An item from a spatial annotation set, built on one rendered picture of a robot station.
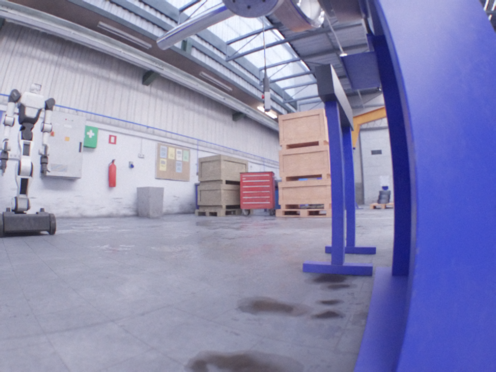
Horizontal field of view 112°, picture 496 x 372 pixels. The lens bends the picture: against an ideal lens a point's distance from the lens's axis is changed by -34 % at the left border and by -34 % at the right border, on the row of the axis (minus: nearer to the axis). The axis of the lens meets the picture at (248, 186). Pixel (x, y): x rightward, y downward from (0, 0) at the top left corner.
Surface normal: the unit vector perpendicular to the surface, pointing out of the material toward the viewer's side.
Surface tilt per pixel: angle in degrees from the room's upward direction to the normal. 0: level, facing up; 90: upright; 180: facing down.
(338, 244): 90
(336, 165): 90
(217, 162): 90
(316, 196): 90
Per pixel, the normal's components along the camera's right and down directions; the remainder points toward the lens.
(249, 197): -0.22, -0.06
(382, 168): -0.53, -0.04
